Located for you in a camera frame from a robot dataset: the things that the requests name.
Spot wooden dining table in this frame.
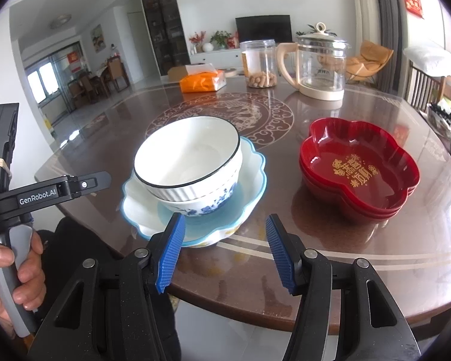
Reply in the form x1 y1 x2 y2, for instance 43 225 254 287
68 71 110 104

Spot clear plastic snack jar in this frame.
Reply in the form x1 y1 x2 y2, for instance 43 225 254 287
241 39 279 89

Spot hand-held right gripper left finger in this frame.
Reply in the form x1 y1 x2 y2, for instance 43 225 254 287
28 212 186 361

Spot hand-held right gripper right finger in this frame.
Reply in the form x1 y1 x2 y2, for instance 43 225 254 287
266 214 422 361

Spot red flowers in vase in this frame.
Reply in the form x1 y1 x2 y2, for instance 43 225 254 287
189 31 207 54

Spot covered standing air conditioner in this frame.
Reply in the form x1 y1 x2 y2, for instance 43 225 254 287
351 0 380 48

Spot blue scalloped bowl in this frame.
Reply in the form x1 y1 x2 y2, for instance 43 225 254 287
120 135 267 248

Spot white television cabinet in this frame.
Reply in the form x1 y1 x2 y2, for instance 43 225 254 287
190 47 246 69

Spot glass kettle cream base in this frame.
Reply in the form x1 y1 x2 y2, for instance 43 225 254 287
276 23 352 102

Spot red wall hanging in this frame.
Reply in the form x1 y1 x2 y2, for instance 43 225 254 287
401 0 425 20

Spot white bowl blue floral print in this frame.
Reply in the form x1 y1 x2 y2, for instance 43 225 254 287
156 180 241 217

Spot white pillow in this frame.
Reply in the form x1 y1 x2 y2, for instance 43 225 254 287
403 45 451 78

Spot round ceiling lamp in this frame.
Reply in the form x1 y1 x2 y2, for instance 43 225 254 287
49 14 72 29

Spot white ribbed bowl black rim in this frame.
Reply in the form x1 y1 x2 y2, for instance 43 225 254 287
133 116 244 202

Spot large green potted plant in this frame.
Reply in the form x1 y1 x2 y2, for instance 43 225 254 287
296 24 337 39

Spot orange tissue pack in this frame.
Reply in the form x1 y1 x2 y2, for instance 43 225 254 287
179 64 227 94

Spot cardboard box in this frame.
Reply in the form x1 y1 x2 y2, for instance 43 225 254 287
168 66 189 82

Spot dark display cabinet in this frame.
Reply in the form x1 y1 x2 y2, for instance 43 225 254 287
138 0 192 78

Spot bushy green potted plant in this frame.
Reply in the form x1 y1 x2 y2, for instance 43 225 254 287
210 30 232 50

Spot grey curtain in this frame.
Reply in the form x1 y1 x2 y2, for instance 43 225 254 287
364 0 409 99

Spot wooden dining chair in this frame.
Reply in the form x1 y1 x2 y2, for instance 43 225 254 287
107 57 130 92

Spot black television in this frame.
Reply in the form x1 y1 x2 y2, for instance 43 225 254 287
235 15 293 43

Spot orange lounge chair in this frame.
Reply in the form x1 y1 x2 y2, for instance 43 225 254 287
344 40 395 84

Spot glass balcony door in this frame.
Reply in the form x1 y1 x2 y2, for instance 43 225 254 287
24 43 84 129

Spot framed wall painting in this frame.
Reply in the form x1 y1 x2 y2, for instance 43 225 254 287
90 24 107 53

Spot dark wooden slatted bench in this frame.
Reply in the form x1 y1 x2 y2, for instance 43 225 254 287
404 60 451 114

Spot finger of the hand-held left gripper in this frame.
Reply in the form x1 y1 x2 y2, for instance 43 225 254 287
66 171 112 198

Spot person's left hand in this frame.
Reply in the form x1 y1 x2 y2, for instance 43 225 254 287
0 231 46 324

